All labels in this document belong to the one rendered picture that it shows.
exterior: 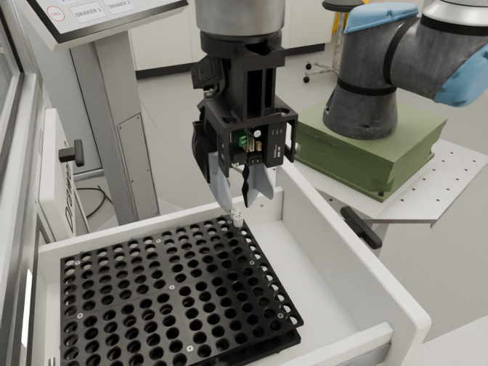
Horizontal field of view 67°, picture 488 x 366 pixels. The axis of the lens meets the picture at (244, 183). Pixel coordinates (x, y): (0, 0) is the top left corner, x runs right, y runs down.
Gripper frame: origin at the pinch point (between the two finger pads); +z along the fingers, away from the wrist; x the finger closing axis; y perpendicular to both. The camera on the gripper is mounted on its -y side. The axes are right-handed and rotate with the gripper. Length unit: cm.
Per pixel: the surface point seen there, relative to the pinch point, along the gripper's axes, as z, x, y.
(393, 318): 3.5, 9.1, 19.2
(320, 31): 72, 202, -300
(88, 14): -6, -12, -79
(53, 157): 1.1, -21.4, -19.8
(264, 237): 10.4, 5.0, -1.5
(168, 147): 94, 17, -173
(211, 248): 3.9, -4.4, 3.5
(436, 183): 18, 49, -10
